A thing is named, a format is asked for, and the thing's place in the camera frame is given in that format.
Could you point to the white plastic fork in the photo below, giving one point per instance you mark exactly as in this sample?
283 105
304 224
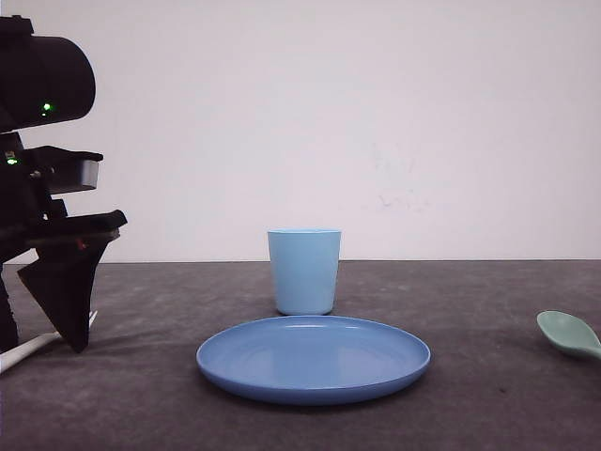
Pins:
12 357

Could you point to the mint green plastic spoon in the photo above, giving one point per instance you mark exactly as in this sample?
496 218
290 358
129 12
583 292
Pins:
569 334

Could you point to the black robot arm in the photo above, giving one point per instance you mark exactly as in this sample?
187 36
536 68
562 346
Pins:
46 80

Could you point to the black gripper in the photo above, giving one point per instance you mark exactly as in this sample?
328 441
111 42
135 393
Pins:
69 248

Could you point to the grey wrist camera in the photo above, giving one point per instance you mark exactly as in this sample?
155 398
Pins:
66 171

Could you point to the blue round plate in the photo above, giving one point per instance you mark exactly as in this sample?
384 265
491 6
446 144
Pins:
313 360

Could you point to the light blue plastic cup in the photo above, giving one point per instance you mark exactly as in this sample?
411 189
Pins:
304 266

